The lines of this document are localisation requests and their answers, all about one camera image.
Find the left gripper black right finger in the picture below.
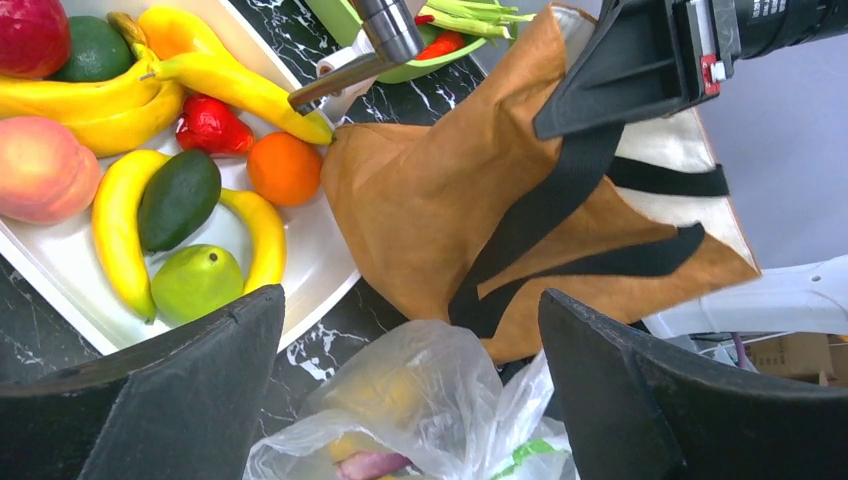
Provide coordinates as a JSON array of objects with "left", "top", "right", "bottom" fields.
[{"left": 539, "top": 289, "right": 847, "bottom": 479}]

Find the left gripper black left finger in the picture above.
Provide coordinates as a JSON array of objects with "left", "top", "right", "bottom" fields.
[{"left": 1, "top": 285, "right": 285, "bottom": 479}]

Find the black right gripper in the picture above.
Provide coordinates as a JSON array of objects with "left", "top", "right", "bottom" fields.
[{"left": 534, "top": 1, "right": 847, "bottom": 139}]

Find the green pear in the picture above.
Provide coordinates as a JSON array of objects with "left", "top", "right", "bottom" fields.
[{"left": 151, "top": 244, "right": 244, "bottom": 326}]

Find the purple eggplant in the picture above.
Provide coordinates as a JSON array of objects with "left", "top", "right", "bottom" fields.
[{"left": 334, "top": 451, "right": 412, "bottom": 480}]

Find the clear lemon print plastic bag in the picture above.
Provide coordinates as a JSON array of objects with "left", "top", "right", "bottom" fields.
[{"left": 244, "top": 320, "right": 577, "bottom": 479}]

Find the orange canvas tote bag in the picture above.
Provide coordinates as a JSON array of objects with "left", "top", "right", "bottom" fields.
[{"left": 322, "top": 3, "right": 760, "bottom": 363}]

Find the green beans bunch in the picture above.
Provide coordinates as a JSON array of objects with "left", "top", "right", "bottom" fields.
[{"left": 419, "top": 0, "right": 535, "bottom": 40}]

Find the red chili pepper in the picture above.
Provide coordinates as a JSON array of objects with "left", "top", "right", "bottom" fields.
[{"left": 416, "top": 31, "right": 465, "bottom": 61}]

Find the green avocado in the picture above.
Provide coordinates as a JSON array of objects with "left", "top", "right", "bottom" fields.
[
  {"left": 48, "top": 16, "right": 136, "bottom": 83},
  {"left": 138, "top": 149, "right": 222, "bottom": 253}
]

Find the yellow banana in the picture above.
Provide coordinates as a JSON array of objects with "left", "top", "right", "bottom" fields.
[
  {"left": 91, "top": 150, "right": 169, "bottom": 324},
  {"left": 138, "top": 6, "right": 332, "bottom": 145},
  {"left": 1, "top": 12, "right": 185, "bottom": 157}
]

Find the orange fruit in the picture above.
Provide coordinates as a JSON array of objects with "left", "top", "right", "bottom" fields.
[{"left": 246, "top": 132, "right": 322, "bottom": 207}]

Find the peach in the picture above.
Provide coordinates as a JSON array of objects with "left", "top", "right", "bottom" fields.
[{"left": 1, "top": 116, "right": 102, "bottom": 225}]

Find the red strawberry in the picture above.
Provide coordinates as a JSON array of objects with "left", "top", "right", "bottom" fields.
[{"left": 175, "top": 93, "right": 255, "bottom": 155}]

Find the green vegetable tray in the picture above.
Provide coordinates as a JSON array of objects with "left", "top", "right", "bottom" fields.
[{"left": 307, "top": 1, "right": 492, "bottom": 89}]

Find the red pomegranate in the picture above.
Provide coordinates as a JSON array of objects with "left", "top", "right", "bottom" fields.
[{"left": 1, "top": 0, "right": 71, "bottom": 79}]

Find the white pvc pipe frame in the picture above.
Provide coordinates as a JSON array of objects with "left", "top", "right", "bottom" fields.
[{"left": 316, "top": 29, "right": 377, "bottom": 126}]

